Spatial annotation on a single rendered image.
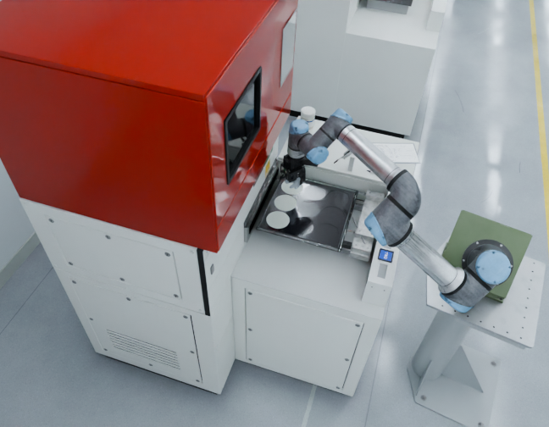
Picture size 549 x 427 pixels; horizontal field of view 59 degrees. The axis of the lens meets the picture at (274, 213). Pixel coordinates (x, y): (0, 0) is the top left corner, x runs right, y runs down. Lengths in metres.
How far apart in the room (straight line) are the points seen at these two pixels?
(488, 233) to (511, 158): 2.21
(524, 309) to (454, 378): 0.79
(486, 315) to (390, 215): 0.64
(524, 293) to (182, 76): 1.62
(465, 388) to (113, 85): 2.29
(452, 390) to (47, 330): 2.20
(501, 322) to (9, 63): 1.87
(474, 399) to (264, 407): 1.07
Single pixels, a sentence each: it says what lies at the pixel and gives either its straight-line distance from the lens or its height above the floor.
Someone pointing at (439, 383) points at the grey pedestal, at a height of 0.01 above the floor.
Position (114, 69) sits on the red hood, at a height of 1.82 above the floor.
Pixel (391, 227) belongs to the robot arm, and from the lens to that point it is 1.72.
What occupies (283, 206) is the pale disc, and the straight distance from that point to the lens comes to 2.16.
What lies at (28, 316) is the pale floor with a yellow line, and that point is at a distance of 3.14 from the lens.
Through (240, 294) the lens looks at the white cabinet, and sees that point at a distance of 2.11.
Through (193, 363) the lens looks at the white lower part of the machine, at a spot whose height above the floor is 0.35.
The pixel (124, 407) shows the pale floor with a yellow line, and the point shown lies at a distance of 2.72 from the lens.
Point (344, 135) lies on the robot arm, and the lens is 1.82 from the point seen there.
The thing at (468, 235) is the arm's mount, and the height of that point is 0.98.
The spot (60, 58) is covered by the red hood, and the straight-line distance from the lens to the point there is 1.38.
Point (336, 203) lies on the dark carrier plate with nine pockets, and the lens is 2.21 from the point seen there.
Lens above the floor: 2.47
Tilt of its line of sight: 47 degrees down
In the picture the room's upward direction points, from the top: 3 degrees clockwise
